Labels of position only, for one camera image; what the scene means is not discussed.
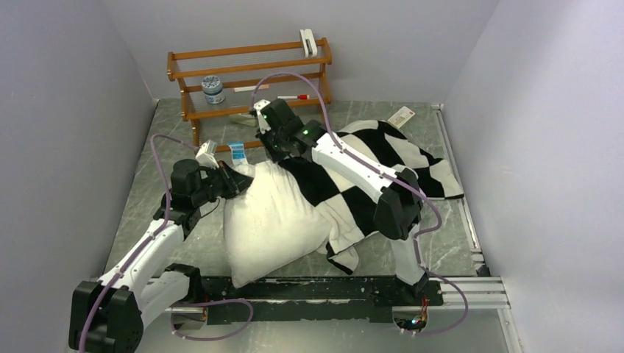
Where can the blue white round jar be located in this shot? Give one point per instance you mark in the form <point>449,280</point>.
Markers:
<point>213,90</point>

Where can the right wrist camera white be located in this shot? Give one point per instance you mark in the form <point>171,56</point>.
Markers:
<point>258,106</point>

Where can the white pillow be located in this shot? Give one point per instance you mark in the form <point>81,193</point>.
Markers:
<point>270,224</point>

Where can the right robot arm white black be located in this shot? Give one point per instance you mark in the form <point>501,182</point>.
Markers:
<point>358,187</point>

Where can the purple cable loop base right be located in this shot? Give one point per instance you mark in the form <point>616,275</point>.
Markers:
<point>427,322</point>

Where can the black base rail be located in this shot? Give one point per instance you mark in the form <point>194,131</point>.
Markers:
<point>373,298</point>

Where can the small white green box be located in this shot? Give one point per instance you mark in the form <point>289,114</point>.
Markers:
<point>401,117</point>

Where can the blue pillow tag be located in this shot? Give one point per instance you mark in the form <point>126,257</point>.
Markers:
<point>238,153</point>

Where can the white marker pink cap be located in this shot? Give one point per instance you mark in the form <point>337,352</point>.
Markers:
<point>250,88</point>

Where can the white clip on rack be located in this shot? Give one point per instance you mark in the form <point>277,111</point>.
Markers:
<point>308,43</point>

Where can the wooden shelf rack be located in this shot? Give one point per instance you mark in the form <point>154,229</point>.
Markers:
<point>281,65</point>

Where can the green white stapler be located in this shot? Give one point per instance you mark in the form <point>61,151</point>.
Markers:
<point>244,119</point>

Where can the white marker red cap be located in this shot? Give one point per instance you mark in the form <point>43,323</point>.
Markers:
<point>300,97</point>

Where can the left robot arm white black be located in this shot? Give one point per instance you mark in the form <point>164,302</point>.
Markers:
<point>111,313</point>

